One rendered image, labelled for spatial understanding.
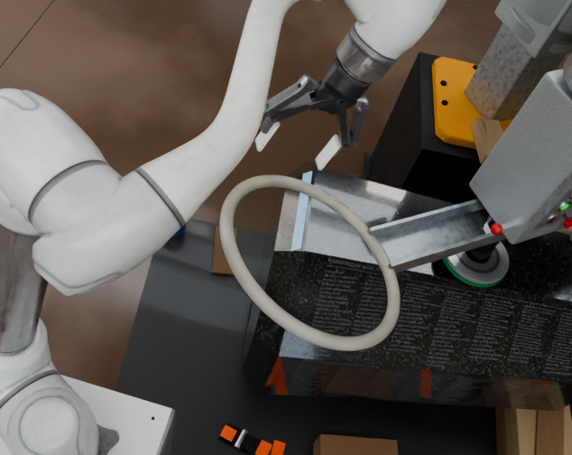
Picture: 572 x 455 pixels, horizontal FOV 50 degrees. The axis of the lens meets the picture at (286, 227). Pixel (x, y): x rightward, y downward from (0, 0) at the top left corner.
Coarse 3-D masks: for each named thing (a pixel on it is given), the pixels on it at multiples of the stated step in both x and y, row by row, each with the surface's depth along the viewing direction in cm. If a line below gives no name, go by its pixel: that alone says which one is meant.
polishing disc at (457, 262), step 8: (496, 248) 193; (504, 248) 194; (448, 256) 188; (456, 256) 188; (464, 256) 189; (496, 256) 191; (504, 256) 192; (456, 264) 186; (464, 264) 187; (472, 264) 188; (488, 264) 189; (496, 264) 189; (504, 264) 190; (456, 272) 186; (464, 272) 185; (472, 272) 186; (480, 272) 186; (488, 272) 187; (496, 272) 188; (504, 272) 188; (472, 280) 185; (480, 280) 185; (488, 280) 185; (496, 280) 186
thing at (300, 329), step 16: (256, 176) 147; (272, 176) 150; (240, 192) 139; (304, 192) 156; (320, 192) 157; (224, 208) 134; (336, 208) 158; (224, 224) 130; (352, 224) 159; (224, 240) 128; (368, 240) 157; (240, 256) 126; (384, 256) 154; (240, 272) 124; (384, 272) 152; (256, 288) 123; (256, 304) 123; (272, 304) 122; (400, 304) 146; (288, 320) 122; (384, 320) 139; (304, 336) 123; (320, 336) 124; (336, 336) 126; (368, 336) 132; (384, 336) 135
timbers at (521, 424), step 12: (504, 408) 251; (504, 420) 249; (516, 420) 239; (528, 420) 240; (564, 420) 243; (516, 432) 237; (528, 432) 237; (564, 432) 240; (516, 444) 235; (528, 444) 234; (564, 444) 237
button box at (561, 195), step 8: (568, 176) 138; (560, 184) 141; (568, 184) 139; (560, 192) 142; (568, 192) 140; (552, 200) 144; (560, 200) 143; (568, 200) 145; (544, 208) 147; (552, 208) 145; (568, 208) 150; (536, 216) 150; (544, 216) 148; (560, 216) 152; (528, 224) 153; (536, 224) 151; (544, 224) 152
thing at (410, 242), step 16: (448, 208) 167; (464, 208) 169; (480, 208) 175; (384, 224) 158; (400, 224) 160; (416, 224) 165; (432, 224) 168; (448, 224) 169; (464, 224) 170; (384, 240) 161; (400, 240) 162; (416, 240) 163; (432, 240) 164; (448, 240) 166; (464, 240) 161; (480, 240) 163; (496, 240) 169; (400, 256) 159; (416, 256) 154; (432, 256) 158
